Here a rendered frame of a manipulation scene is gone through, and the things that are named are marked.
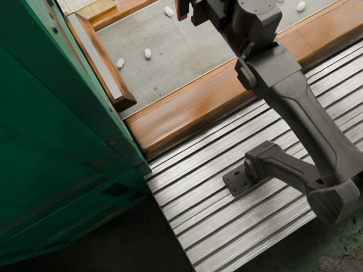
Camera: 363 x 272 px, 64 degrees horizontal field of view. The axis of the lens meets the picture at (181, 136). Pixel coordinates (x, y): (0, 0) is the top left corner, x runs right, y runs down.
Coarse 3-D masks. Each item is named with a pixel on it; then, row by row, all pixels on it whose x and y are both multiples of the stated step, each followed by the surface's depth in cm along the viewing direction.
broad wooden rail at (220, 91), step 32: (352, 0) 90; (288, 32) 88; (320, 32) 87; (352, 32) 88; (224, 64) 87; (192, 96) 82; (224, 96) 82; (128, 128) 80; (160, 128) 80; (192, 128) 85
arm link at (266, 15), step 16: (240, 0) 42; (256, 0) 42; (272, 0) 42; (240, 16) 43; (256, 16) 42; (272, 16) 41; (240, 32) 46; (256, 32) 44; (272, 32) 45; (256, 48) 47; (240, 64) 49; (240, 80) 51; (256, 80) 48
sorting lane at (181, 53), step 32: (160, 0) 93; (288, 0) 93; (320, 0) 93; (96, 32) 90; (128, 32) 90; (160, 32) 90; (192, 32) 90; (128, 64) 88; (160, 64) 88; (192, 64) 87; (160, 96) 85
